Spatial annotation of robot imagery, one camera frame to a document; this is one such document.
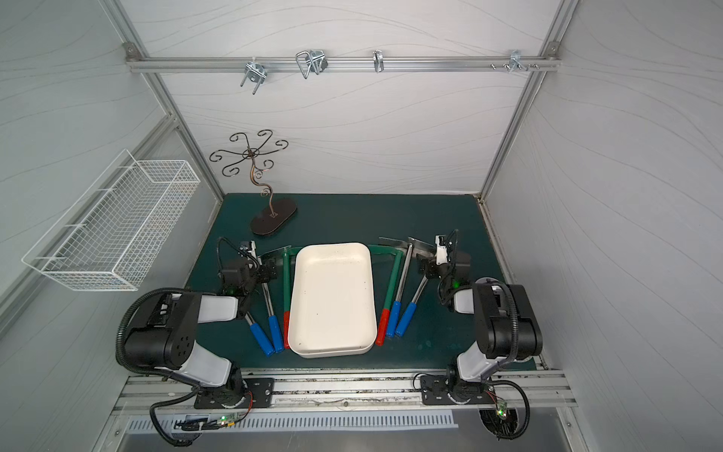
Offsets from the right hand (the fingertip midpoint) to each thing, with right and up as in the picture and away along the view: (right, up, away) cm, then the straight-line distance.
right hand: (434, 251), depth 95 cm
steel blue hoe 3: (-14, -16, -7) cm, 23 cm away
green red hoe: (-52, -2, +5) cm, 53 cm away
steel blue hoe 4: (-10, -18, -7) cm, 22 cm away
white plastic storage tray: (-35, -17, -4) cm, 39 cm away
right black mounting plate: (-4, -35, -21) cm, 41 cm away
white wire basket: (-86, +7, -26) cm, 91 cm away
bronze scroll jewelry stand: (-60, +14, +18) cm, 64 cm away
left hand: (-60, -3, -1) cm, 60 cm away
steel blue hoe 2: (-52, -21, -10) cm, 57 cm away
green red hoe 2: (-18, -20, -11) cm, 29 cm away
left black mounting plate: (-56, -35, -22) cm, 70 cm away
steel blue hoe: (-52, -27, -15) cm, 60 cm away
